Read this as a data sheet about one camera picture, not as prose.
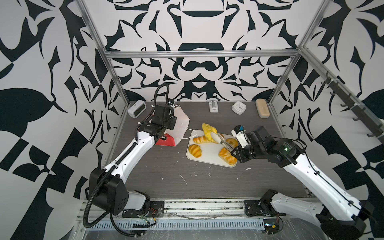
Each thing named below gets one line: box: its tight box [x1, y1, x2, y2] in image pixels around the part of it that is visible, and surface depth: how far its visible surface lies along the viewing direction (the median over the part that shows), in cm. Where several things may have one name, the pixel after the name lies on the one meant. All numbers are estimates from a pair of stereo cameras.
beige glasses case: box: [255, 98, 270, 119], surface depth 114 cm
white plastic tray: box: [186, 129, 237, 168], surface depth 93 cm
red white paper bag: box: [155, 106, 190, 147], surface depth 91 cm
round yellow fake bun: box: [188, 144, 202, 158], surface depth 93 cm
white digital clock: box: [127, 99, 147, 119], surface depth 109 cm
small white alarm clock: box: [231, 101, 247, 115], surface depth 115 cm
